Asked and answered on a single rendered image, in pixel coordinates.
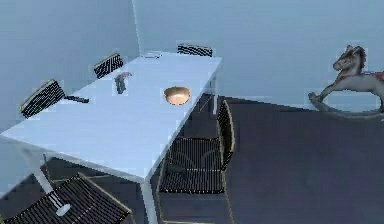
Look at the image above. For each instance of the golden brown bowl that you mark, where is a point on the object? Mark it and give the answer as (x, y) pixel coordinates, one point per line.
(177, 95)

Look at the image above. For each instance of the grey rocking horse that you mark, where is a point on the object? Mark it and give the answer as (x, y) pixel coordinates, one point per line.
(353, 80)

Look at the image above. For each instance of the black remote control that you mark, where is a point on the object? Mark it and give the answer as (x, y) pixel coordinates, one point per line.
(77, 99)

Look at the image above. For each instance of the white dining table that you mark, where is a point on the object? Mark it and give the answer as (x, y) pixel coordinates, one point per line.
(110, 130)

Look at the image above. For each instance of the flat grey object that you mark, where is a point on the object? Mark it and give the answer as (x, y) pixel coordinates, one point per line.
(151, 55)

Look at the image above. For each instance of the black slatted chair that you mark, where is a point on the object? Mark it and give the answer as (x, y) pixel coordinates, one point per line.
(196, 163)
(41, 98)
(80, 203)
(195, 50)
(108, 65)

